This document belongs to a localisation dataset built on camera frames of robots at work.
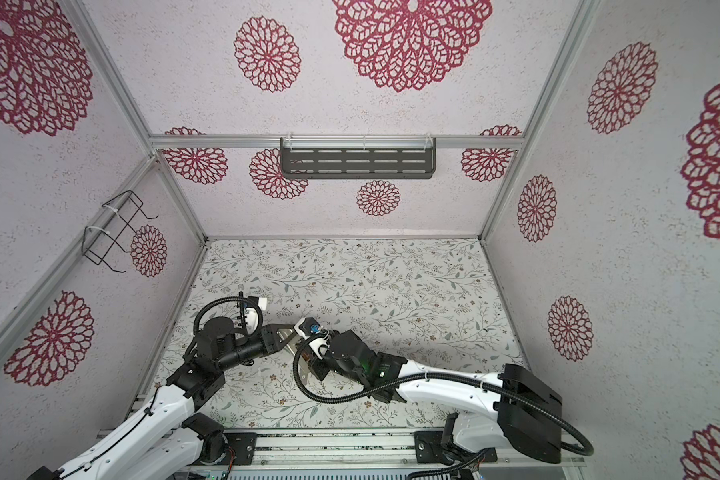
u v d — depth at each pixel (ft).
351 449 2.46
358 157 3.13
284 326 2.37
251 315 2.30
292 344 2.36
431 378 1.64
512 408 1.35
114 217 2.55
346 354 1.77
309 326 1.97
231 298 1.83
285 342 2.30
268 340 2.17
